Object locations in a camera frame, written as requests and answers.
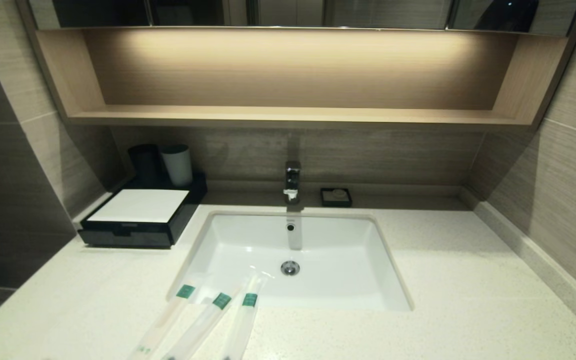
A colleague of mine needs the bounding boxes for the black box drawer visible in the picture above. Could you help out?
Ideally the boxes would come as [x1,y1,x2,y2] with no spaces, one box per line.
[80,222,173,249]

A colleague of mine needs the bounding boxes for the white sink basin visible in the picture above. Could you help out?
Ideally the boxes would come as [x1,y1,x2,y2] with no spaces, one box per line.
[167,211,414,313]

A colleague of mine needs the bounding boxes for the black soap dish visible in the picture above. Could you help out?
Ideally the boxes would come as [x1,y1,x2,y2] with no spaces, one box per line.
[320,187,353,208]

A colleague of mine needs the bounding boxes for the white cup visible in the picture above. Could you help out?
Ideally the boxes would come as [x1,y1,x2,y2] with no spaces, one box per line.
[161,144,194,188]

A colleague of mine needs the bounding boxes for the black cup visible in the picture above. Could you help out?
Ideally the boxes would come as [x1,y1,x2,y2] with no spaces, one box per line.
[128,144,164,189]

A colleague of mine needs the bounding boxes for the black amenity box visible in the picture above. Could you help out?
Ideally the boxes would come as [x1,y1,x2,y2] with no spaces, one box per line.
[78,172,208,249]

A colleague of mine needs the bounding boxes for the chrome faucet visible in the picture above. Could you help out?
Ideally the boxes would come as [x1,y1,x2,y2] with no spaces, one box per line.
[283,160,302,205]

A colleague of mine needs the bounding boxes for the toothbrush packet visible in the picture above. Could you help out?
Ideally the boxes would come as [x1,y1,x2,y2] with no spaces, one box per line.
[162,285,241,360]
[222,270,275,360]

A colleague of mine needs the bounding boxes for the light wooden wall shelf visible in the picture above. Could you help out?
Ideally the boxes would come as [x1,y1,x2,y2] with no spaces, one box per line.
[18,25,576,132]

